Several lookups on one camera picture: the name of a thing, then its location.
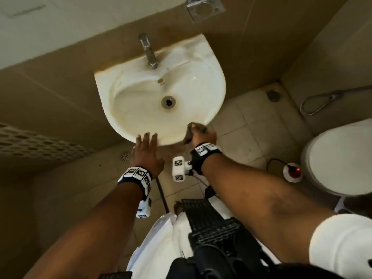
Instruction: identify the person's right hand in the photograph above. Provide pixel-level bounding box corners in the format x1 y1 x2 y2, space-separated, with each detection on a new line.
188 126 218 149

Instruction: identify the person's left hand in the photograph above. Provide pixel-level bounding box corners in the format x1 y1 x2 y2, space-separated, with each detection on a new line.
130 132 165 179

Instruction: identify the grey scrub pad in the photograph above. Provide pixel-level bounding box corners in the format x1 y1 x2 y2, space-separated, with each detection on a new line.
183 122 208 145

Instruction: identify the person's right forearm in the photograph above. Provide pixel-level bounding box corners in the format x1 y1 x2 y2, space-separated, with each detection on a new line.
201 155 335 265

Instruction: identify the person's left forearm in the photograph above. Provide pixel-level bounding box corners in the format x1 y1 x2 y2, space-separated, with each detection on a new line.
23 180 146 279

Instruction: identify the right marker wristband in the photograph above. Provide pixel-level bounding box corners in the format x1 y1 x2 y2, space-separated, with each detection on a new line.
190 143 223 175

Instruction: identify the marker wristband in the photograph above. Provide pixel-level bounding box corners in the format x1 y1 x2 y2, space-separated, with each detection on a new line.
117 166 153 201
190 143 223 175

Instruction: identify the left marker wristband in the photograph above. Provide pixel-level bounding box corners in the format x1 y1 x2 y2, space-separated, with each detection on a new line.
117 166 153 201

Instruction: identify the dark basin waste pipe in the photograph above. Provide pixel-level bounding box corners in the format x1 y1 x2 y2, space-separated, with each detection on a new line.
156 178 170 214

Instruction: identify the white ceramic washbasin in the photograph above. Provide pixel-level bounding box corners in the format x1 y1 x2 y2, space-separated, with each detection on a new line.
94 33 226 145

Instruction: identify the chrome basin tap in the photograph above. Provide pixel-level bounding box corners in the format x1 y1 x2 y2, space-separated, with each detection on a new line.
138 33 159 70

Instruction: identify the black chest harness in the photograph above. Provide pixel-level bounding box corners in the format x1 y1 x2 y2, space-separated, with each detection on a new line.
99 199 281 279

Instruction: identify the red and white round device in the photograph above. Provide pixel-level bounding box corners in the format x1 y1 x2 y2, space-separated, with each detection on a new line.
283 162 303 183

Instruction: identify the perforated beige panel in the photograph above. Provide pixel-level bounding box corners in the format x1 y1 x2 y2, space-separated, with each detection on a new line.
0 122 95 165

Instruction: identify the white toilet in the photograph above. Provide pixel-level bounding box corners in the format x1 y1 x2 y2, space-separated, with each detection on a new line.
301 118 372 198

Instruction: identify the white shirt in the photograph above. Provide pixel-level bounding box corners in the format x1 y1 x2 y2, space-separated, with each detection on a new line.
126 197 372 279

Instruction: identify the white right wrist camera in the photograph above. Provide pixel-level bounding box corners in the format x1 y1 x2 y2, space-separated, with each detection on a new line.
172 156 193 182

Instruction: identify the black device cable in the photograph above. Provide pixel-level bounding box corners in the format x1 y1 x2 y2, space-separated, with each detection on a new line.
266 158 289 172

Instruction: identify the chrome wall holder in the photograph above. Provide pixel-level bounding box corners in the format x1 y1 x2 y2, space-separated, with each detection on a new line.
186 0 226 22

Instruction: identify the chrome hose sprayer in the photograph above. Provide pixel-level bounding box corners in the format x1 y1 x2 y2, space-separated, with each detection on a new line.
300 85 372 116

